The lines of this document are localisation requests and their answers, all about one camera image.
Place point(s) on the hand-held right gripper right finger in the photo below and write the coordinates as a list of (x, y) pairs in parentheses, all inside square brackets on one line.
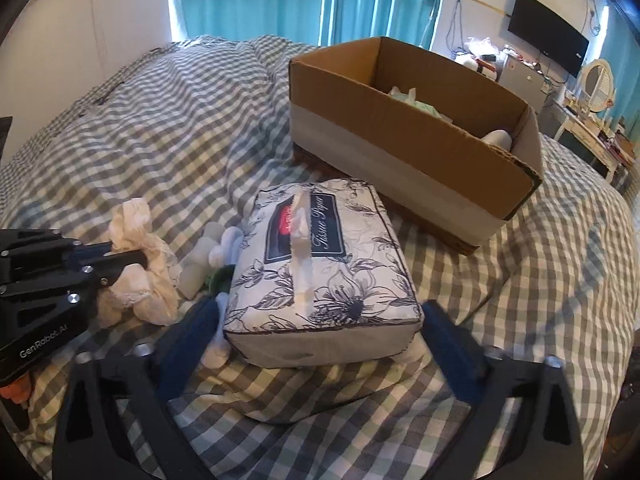
[(456, 352)]

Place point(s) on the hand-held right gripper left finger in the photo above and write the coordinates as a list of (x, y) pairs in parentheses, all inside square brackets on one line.
[(192, 342)]

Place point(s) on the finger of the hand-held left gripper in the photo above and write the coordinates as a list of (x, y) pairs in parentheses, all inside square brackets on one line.
[(120, 257), (107, 276)]

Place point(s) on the cream lace cloth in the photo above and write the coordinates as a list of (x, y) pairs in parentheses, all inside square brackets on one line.
[(150, 265)]

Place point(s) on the floral tissue pack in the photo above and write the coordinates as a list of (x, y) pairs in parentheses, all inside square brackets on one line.
[(320, 270)]

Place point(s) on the brown cardboard box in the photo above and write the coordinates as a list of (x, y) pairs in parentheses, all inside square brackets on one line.
[(415, 140)]

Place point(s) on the green soft item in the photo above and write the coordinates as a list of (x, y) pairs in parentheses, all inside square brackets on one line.
[(220, 282)]

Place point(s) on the pale grey sock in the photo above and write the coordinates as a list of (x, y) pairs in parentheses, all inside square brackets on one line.
[(197, 265)]

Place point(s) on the white plush toy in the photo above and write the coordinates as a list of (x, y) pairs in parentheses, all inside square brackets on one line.
[(227, 247)]

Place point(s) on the grey checked blanket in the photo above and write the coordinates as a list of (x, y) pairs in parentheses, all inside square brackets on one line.
[(175, 150)]

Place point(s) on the white roll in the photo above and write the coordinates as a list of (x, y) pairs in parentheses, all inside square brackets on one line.
[(497, 139)]

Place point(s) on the white wardrobe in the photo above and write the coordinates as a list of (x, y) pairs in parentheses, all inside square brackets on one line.
[(75, 35)]

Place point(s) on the green white cloth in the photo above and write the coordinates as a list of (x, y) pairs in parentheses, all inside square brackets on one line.
[(415, 101)]

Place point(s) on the white dressing table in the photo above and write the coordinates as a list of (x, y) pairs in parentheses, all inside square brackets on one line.
[(595, 135)]

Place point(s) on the small grey fridge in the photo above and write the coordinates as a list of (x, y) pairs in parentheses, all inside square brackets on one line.
[(520, 82)]

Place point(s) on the white oval mirror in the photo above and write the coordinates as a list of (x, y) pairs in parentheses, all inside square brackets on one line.
[(595, 82)]

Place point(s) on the white plastic bag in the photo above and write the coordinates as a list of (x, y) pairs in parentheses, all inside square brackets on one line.
[(482, 47)]

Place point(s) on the black wall television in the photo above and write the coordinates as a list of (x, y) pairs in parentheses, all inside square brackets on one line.
[(547, 30)]

